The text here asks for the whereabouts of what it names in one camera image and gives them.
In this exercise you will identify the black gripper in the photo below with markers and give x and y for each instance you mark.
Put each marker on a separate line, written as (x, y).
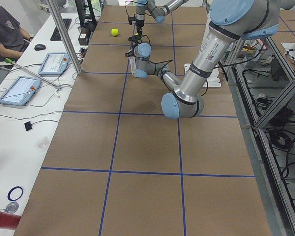
(130, 52)
(139, 23)

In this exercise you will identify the clear tennis ball can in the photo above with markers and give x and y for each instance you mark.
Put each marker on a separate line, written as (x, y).
(132, 61)

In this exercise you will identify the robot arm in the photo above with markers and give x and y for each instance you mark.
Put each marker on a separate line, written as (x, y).
(158, 13)
(230, 21)

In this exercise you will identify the black box with label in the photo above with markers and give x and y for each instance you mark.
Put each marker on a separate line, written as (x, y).
(84, 36)

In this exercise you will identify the black monitor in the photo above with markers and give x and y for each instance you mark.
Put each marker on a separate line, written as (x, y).
(83, 7)

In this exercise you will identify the far teach pendant tablet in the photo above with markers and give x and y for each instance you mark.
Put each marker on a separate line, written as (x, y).
(54, 64)

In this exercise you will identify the teach pendant tablet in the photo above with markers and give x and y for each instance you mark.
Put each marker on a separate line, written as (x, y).
(54, 64)
(21, 91)

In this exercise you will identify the black computer mouse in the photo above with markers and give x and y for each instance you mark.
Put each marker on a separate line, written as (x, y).
(39, 47)

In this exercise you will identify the near teach pendant tablet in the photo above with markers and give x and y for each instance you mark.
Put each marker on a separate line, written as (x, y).
(21, 91)

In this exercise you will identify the seated person dark shirt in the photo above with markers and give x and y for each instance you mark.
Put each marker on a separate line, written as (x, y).
(13, 38)

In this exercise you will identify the small black square device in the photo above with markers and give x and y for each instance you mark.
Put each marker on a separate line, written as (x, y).
(28, 125)

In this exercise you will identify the clear can lid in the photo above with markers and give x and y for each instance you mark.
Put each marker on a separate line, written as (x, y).
(12, 207)

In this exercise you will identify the red cylinder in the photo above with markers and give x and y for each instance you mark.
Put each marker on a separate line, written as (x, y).
(9, 221)

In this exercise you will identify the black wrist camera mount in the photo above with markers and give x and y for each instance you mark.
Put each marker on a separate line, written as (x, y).
(135, 38)

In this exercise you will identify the aluminium frame post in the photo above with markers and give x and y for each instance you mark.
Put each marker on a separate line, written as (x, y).
(57, 17)

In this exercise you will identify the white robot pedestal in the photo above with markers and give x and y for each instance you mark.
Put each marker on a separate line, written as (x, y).
(213, 81)

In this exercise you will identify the metal rod green handle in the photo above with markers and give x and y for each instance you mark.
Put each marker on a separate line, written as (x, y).
(8, 60)

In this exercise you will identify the aluminium frame rack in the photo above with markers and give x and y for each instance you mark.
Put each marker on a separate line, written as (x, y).
(262, 80)

